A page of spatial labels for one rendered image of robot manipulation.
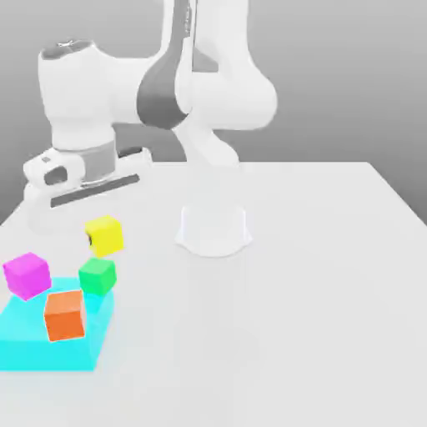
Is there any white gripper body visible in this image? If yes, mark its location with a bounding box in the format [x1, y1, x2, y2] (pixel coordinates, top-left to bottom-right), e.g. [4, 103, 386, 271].
[23, 148, 153, 235]

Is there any small yellow cube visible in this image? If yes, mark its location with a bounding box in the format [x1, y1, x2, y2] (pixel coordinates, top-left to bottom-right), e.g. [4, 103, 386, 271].
[83, 214, 125, 259]

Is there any small green cube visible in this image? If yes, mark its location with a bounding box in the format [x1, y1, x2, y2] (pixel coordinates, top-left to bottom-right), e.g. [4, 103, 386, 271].
[78, 257, 118, 297]

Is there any small magenta cube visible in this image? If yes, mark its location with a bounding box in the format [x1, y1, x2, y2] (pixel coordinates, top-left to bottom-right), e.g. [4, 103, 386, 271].
[2, 252, 53, 302]

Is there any small orange cube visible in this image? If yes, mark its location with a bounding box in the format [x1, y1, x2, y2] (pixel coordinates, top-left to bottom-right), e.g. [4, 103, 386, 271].
[43, 289, 88, 344]

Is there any large cyan box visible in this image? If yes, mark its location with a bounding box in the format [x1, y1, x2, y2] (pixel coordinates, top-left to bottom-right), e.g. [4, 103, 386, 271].
[0, 276, 115, 372]

